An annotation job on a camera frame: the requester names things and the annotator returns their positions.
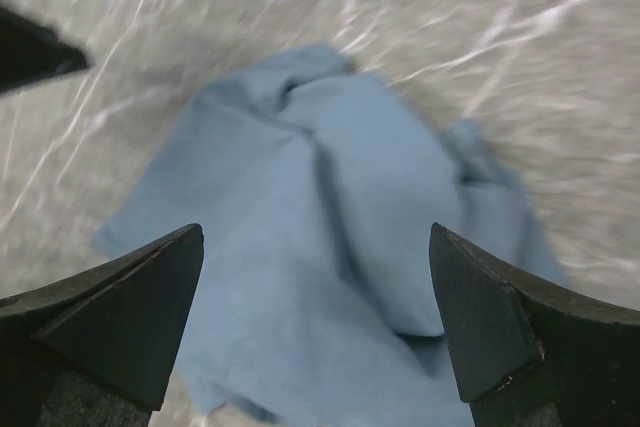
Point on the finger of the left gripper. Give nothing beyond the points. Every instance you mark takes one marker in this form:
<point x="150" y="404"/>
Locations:
<point x="32" y="53"/>

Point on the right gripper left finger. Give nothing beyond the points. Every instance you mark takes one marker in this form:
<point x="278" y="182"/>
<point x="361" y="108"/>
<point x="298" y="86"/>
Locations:
<point x="98" y="348"/>

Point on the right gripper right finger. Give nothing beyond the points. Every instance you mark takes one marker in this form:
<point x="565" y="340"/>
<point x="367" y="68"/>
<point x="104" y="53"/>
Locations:
<point x="528" y="352"/>

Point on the grey-blue t shirt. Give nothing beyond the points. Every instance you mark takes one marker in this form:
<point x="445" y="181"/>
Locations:
<point x="316" y="189"/>

